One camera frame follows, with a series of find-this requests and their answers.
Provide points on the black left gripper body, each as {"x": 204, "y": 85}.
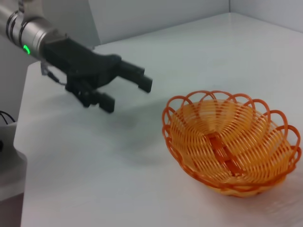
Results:
{"x": 78, "y": 61}

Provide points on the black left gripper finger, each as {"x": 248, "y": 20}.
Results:
{"x": 139, "y": 79}
{"x": 99, "y": 99}

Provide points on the orange woven plastic basket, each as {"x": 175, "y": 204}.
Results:
{"x": 227, "y": 146}

